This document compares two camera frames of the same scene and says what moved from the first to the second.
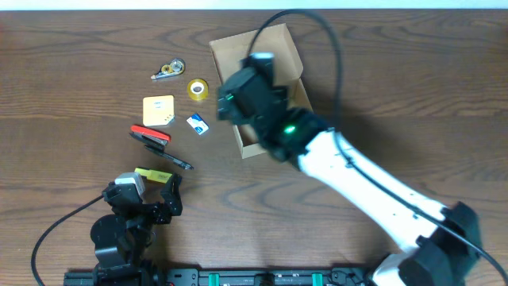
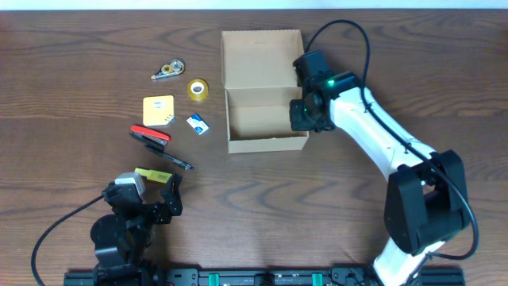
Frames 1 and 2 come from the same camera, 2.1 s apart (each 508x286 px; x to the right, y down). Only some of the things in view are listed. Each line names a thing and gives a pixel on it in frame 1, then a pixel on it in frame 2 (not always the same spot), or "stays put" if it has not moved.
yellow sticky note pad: [158, 110] stays put
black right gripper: [228, 103] → [298, 117]
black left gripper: [159, 211] stays put
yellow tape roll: [198, 89] stays put
